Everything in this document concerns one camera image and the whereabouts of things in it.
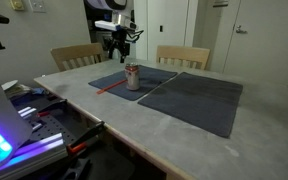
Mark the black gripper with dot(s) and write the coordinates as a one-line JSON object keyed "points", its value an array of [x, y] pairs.
{"points": [[120, 39]]}

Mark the small aluminium block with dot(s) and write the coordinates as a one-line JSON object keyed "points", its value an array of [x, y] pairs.
{"points": [[37, 126]]}

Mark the short aluminium profile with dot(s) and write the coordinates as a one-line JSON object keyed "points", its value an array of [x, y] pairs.
{"points": [[27, 112]]}

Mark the stack of papers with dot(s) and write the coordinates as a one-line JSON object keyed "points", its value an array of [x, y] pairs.
{"points": [[19, 91]]}

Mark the red and white soda can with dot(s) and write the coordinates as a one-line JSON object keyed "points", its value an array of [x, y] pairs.
{"points": [[132, 78]]}

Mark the small blue object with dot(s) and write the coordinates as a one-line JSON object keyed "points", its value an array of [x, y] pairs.
{"points": [[38, 91]]}

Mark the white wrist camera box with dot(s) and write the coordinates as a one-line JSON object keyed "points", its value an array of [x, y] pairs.
{"points": [[105, 25]]}

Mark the black bracket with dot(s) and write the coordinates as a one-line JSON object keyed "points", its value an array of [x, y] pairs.
{"points": [[77, 168]]}

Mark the white oven dark window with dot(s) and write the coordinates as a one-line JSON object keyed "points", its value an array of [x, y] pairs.
{"points": [[101, 38]]}

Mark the long aluminium mounting rail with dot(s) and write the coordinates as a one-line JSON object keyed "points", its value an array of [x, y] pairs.
{"points": [[37, 153]]}

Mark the beige wall thermostat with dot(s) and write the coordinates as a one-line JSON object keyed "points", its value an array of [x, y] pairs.
{"points": [[17, 4]]}

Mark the white room door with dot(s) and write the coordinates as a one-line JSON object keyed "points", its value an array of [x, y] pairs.
{"points": [[267, 40]]}

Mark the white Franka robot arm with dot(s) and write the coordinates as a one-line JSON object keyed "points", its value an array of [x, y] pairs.
{"points": [[4, 106]]}

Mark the red plastic straw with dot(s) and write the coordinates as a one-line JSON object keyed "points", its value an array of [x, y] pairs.
{"points": [[110, 86]]}

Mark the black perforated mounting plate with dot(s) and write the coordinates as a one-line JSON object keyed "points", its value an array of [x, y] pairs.
{"points": [[54, 128]]}

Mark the white light switch plate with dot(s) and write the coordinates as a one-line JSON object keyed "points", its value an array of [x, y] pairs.
{"points": [[37, 5]]}

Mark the light wooden slat-back chair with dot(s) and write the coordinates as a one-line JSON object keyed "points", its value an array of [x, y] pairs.
{"points": [[74, 51], [184, 51]]}

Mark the dark blue cloth placemat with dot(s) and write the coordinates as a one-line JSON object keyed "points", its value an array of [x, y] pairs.
{"points": [[197, 103], [157, 75]]}

